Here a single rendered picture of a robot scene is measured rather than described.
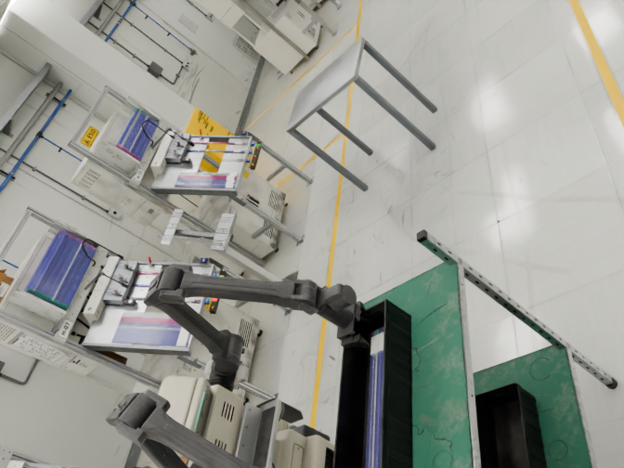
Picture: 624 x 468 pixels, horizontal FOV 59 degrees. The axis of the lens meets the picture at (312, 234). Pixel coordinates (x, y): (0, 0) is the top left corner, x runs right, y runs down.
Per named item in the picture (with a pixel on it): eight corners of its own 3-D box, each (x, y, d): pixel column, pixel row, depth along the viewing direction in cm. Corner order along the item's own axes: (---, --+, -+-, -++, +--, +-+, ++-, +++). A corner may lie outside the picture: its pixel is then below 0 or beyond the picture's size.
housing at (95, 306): (125, 268, 404) (120, 256, 394) (101, 326, 371) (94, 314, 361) (115, 268, 405) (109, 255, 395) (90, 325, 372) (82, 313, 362)
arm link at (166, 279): (141, 271, 163) (130, 300, 156) (176, 260, 157) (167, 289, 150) (229, 347, 190) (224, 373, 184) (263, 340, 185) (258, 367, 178)
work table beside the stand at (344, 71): (435, 148, 388) (354, 75, 353) (364, 191, 434) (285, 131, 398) (436, 108, 416) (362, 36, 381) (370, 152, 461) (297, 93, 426)
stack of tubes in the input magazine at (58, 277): (97, 248, 387) (61, 227, 375) (68, 308, 353) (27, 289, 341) (90, 255, 395) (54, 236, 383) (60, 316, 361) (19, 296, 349)
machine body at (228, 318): (266, 324, 442) (201, 288, 415) (250, 408, 395) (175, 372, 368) (220, 350, 481) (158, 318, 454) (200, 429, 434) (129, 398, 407)
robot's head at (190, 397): (156, 457, 171) (140, 436, 160) (175, 394, 185) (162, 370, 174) (201, 461, 169) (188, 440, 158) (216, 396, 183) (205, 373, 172)
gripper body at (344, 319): (358, 304, 164) (341, 292, 161) (357, 333, 158) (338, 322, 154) (343, 312, 168) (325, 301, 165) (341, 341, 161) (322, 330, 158)
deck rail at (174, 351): (191, 353, 350) (188, 348, 346) (190, 356, 349) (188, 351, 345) (85, 346, 360) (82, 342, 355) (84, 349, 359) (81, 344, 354)
